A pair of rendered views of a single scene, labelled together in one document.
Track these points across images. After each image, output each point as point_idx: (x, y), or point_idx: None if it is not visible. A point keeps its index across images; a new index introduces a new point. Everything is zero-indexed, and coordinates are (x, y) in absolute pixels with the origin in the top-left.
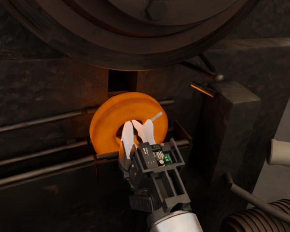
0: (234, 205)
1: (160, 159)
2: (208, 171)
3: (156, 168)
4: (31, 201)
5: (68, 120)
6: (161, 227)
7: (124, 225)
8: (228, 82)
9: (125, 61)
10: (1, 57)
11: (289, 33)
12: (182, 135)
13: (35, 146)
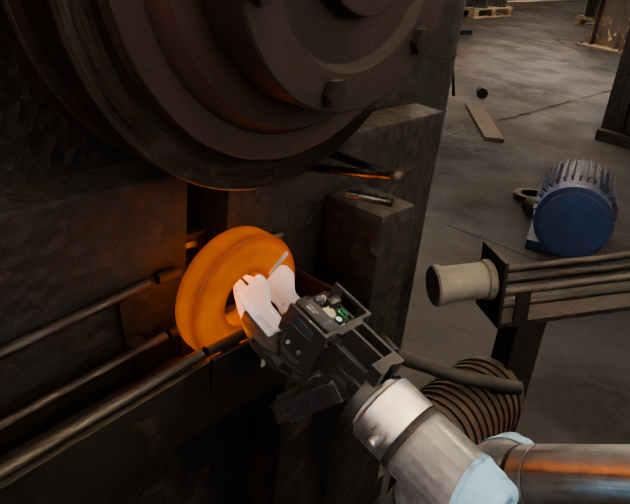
0: None
1: (332, 317)
2: None
3: (339, 328)
4: (113, 461)
5: (130, 302)
6: (377, 407)
7: (212, 498)
8: (354, 187)
9: (251, 175)
10: (15, 204)
11: (410, 97)
12: (313, 287)
13: (70, 367)
